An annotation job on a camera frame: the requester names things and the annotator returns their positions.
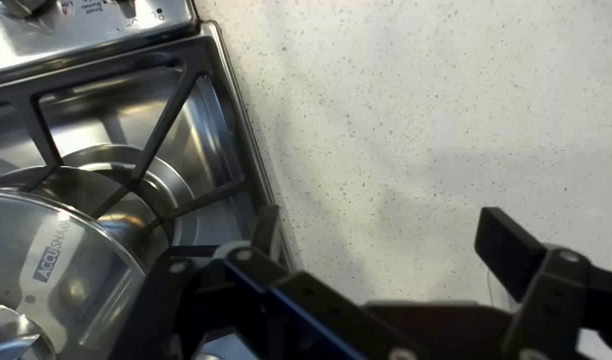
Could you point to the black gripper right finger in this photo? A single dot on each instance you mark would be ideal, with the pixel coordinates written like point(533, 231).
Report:
point(558, 291)

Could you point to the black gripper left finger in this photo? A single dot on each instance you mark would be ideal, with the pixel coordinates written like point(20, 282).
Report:
point(279, 315)

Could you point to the glass lidded steel pot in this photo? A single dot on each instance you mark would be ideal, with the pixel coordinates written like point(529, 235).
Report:
point(76, 244)

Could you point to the stainless steel stove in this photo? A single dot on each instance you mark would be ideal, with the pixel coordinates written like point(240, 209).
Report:
point(34, 31)

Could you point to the black cast iron grate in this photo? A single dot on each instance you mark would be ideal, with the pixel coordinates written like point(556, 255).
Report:
point(173, 101)

